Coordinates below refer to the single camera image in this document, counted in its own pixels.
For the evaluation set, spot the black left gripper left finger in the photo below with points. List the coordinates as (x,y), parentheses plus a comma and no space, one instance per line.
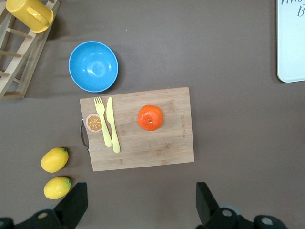
(69,210)

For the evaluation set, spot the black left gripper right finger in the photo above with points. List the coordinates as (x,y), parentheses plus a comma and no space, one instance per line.
(209,212)

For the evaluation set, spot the orange mandarin fruit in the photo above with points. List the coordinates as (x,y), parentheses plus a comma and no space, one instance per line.
(150,118)

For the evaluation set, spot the yellow lemon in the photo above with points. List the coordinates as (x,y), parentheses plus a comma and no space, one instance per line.
(57,188)
(54,159)

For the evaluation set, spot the yellow plastic fork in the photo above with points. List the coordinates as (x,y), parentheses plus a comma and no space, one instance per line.
(106,133)

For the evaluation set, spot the bamboo cutting board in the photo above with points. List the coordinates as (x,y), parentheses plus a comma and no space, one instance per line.
(152,148)

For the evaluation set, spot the yellow plastic knife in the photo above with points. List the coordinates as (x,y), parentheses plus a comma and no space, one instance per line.
(112,119)

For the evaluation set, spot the blue bowl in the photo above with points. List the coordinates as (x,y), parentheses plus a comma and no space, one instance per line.
(93,66)

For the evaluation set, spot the wooden peg drying rack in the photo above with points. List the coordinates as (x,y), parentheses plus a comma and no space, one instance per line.
(26,55)

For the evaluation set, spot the beige tray with bear print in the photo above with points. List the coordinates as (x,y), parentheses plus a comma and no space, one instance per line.
(290,47)

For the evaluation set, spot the yellow mug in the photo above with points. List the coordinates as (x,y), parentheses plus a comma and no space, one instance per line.
(23,12)

